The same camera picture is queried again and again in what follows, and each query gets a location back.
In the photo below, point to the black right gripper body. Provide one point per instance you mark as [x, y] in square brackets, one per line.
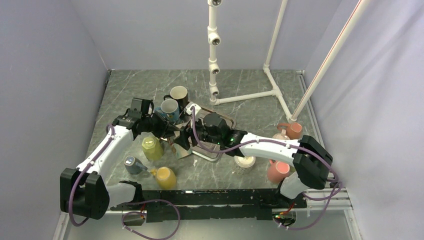
[204, 136]

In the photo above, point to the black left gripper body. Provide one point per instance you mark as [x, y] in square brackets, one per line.
[155, 124]

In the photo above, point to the blue floral mug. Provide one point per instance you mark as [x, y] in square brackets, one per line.
[169, 109]

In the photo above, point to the black white-lined mug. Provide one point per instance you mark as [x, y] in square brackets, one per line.
[180, 94]

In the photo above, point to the beige teal patterned mug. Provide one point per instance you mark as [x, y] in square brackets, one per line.
[178, 151]

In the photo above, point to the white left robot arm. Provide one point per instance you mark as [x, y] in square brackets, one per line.
[83, 191]

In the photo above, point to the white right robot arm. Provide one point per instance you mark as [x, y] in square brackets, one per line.
[312, 163]

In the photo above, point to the lime green faceted mug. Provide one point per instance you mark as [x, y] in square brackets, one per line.
[152, 148]

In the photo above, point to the yellow mug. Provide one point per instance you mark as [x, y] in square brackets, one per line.
[165, 178]

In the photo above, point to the clear glass mug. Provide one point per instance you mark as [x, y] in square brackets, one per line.
[243, 165]

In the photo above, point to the grey blue mug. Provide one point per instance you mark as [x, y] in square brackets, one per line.
[134, 166]

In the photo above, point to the pink mug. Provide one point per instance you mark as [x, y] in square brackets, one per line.
[277, 171]

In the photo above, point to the terracotta brown mug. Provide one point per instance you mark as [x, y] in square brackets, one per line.
[292, 130]

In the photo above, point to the steel serving tray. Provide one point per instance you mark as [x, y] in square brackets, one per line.
[205, 154]

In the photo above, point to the pink lidded cup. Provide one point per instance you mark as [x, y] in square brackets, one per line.
[281, 136]

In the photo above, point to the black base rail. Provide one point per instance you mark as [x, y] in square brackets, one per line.
[205, 204]

